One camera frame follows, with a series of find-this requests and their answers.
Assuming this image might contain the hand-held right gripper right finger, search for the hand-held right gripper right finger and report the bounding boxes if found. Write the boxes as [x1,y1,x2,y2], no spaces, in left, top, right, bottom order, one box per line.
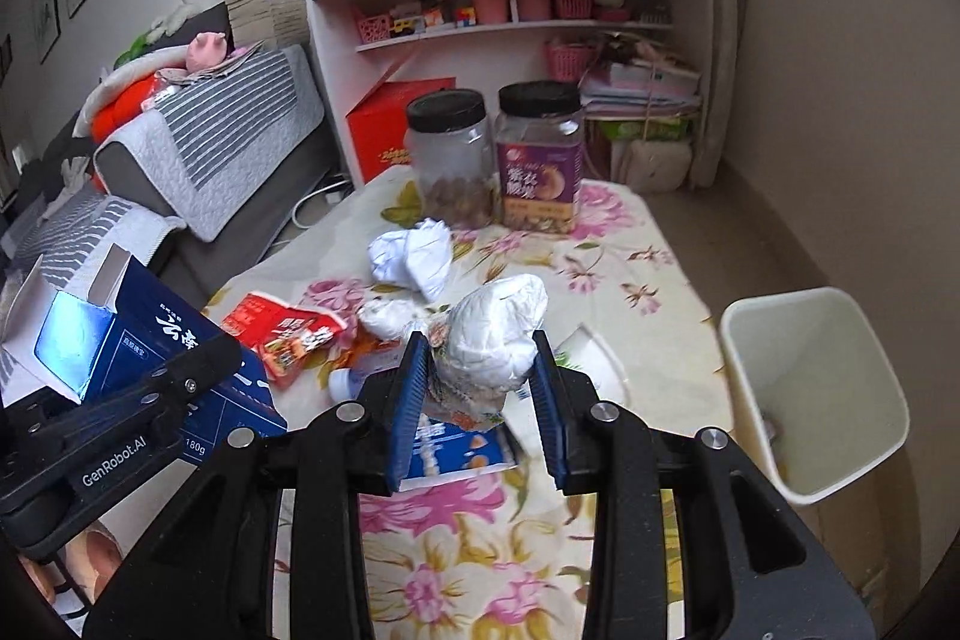
[529,329,880,640]

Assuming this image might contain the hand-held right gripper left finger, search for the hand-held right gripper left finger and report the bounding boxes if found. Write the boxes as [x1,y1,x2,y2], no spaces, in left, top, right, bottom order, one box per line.
[81,331,434,640]

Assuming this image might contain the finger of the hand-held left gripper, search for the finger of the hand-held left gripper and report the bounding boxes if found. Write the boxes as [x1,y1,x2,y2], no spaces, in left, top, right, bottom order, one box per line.
[81,332,245,422]

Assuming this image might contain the blue cardboard toothpaste box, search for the blue cardboard toothpaste box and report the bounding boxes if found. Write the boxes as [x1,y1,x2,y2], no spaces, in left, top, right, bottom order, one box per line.
[0,245,290,461]

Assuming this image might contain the clear plastic bottle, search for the clear plastic bottle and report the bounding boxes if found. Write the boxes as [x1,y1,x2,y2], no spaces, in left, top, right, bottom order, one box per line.
[328,341,402,402]

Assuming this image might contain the white plastic wrapper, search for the white plastic wrapper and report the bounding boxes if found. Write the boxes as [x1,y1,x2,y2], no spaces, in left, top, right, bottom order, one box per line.
[426,274,551,422]

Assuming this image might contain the white trash bin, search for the white trash bin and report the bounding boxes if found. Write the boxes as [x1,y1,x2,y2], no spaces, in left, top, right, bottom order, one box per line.
[719,287,911,508]

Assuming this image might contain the blue snack packet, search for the blue snack packet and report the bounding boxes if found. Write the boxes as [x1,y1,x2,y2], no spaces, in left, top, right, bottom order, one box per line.
[400,413,527,481]

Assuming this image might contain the small crumpled white tissue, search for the small crumpled white tissue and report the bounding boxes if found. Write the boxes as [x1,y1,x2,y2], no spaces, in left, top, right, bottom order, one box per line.
[358,298,422,342]

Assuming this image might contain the red snack wrapper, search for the red snack wrapper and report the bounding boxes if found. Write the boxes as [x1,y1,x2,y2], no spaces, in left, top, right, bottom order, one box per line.
[222,290,350,390]

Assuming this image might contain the floral tablecloth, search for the floral tablecloth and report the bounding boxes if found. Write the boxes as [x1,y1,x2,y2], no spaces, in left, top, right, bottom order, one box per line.
[198,163,752,640]

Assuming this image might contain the crumpled white paper ball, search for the crumpled white paper ball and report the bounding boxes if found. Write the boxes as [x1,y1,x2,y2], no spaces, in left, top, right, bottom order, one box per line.
[367,218,455,303]

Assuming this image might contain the grey striped seat cover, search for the grey striped seat cover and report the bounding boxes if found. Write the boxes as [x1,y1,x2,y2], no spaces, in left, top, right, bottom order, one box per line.
[0,193,186,327]

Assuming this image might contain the grey sofa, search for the grey sofa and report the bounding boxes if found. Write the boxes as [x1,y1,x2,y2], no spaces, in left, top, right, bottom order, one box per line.
[0,0,340,327]

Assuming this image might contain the purple label jar black lid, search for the purple label jar black lid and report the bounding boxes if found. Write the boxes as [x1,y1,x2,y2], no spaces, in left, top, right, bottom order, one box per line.
[494,81,585,235]

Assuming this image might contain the grey striped armrest cover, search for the grey striped armrest cover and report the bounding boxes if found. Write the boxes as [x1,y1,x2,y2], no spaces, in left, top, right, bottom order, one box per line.
[93,43,328,244]

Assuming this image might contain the clear jar with black lid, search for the clear jar with black lid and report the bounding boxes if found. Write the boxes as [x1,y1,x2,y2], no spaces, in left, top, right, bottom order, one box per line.
[404,88,498,229]

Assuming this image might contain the orange cushion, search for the orange cushion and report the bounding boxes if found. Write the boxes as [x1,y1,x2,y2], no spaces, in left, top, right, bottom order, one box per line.
[89,69,170,143]

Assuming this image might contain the white cloth bag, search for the white cloth bag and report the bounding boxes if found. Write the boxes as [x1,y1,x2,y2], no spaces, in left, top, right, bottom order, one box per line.
[610,137,695,192]

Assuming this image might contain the red cardboard box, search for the red cardboard box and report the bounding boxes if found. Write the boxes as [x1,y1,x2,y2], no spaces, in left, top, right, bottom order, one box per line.
[346,77,458,186]

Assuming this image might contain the pink pig plush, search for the pink pig plush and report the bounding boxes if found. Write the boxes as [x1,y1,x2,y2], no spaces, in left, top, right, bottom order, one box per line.
[185,30,234,73]

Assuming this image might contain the green plush toy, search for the green plush toy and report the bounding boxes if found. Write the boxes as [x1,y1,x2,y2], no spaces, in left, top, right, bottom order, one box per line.
[112,32,152,68]

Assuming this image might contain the pile of papers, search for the pile of papers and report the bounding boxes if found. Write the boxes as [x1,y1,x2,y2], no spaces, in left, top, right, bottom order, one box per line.
[580,35,704,121]

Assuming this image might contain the white plush toy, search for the white plush toy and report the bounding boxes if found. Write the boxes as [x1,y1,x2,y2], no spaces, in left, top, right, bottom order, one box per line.
[149,0,189,38]

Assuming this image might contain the large pink basket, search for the large pink basket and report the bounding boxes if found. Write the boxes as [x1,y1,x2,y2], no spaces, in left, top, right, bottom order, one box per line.
[543,41,598,85]

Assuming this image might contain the stack of books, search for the stack of books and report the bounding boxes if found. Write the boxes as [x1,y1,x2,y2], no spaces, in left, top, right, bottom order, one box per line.
[224,0,313,53]

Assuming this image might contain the pink lattice basket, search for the pink lattice basket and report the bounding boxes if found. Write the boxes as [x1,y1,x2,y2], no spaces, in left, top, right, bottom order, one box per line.
[355,13,395,46]

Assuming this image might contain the white power cable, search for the white power cable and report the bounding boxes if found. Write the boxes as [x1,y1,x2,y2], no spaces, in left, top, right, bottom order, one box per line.
[292,175,340,229]

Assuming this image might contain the small framed wall picture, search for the small framed wall picture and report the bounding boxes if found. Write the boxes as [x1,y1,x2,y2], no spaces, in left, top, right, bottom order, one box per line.
[29,0,62,64]

